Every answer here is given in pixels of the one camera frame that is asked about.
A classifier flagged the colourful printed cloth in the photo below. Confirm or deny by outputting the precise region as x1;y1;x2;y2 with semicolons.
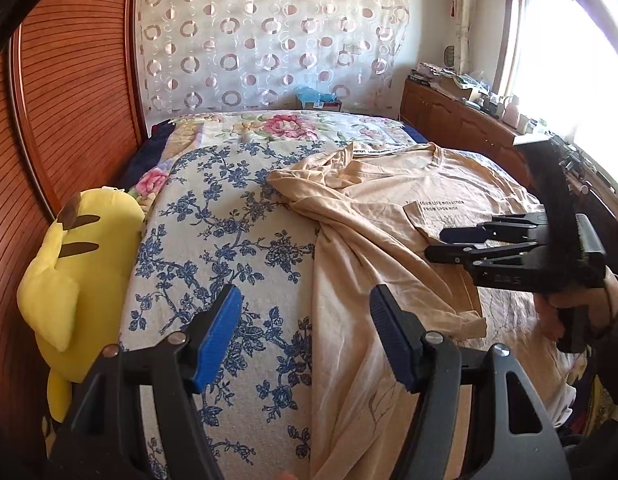
564;375;618;480

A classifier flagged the person's right hand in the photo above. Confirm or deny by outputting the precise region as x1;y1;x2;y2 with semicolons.
534;265;618;342

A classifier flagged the beige t-shirt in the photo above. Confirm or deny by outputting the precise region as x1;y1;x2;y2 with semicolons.
267;141;572;480

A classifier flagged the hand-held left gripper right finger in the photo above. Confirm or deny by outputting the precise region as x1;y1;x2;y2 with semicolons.
369;284;572;480

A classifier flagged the yellow plush toy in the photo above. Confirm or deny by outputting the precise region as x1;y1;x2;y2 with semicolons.
17;186;147;423

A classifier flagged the blue floral blanket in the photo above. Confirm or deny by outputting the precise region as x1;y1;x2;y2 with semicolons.
120;140;585;480

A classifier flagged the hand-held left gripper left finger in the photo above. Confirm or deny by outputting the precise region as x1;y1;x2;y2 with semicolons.
54;284;243;480

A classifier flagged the window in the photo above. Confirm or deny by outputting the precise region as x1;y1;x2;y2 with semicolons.
494;0;618;196

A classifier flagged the white lace curtain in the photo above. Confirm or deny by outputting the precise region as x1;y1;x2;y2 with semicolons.
446;0;480;78

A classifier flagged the pink floral quilt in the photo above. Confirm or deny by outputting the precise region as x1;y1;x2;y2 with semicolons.
126;110;420;201

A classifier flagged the wooden headboard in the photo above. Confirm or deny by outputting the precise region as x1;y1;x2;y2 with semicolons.
0;0;150;461

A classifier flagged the navy blue bed sheet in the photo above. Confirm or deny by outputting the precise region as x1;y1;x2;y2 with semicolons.
116;122;176;191

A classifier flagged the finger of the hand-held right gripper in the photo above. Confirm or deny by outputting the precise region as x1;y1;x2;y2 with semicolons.
424;241;542;288
439;212;549;246

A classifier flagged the blue plastic bag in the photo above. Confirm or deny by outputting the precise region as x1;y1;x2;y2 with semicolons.
295;85;337;111

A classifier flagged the pile of clutter on cabinet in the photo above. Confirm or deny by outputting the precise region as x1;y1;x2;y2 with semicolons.
406;60;545;136

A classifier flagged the circle-patterned sheer curtain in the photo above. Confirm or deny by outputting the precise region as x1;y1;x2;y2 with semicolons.
136;0;410;117

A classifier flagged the wooden cabinet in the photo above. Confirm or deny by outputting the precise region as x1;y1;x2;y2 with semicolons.
400;77;618;261

